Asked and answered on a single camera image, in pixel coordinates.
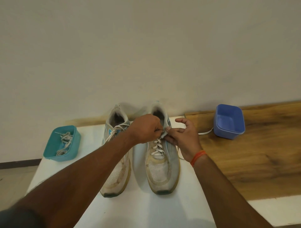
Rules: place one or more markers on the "person's left forearm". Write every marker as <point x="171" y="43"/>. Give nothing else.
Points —
<point x="70" y="183"/>

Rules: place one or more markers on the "teal plastic container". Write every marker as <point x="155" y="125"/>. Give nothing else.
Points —
<point x="49" y="150"/>

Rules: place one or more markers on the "blue plastic container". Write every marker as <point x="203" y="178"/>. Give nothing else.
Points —
<point x="229" y="119"/>

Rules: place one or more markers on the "person's left hand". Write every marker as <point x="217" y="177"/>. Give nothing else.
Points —
<point x="145" y="129"/>

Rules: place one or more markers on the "worn white sneaker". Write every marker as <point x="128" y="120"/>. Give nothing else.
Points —
<point x="115" y="180"/>
<point x="162" y="178"/>

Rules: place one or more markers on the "orange thread wristband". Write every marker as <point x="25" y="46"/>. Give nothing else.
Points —
<point x="198" y="157"/>

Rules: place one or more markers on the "person's right hand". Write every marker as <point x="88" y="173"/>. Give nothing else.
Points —
<point x="185" y="141"/>

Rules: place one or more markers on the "person's right forearm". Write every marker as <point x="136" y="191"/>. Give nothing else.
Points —
<point x="230" y="197"/>

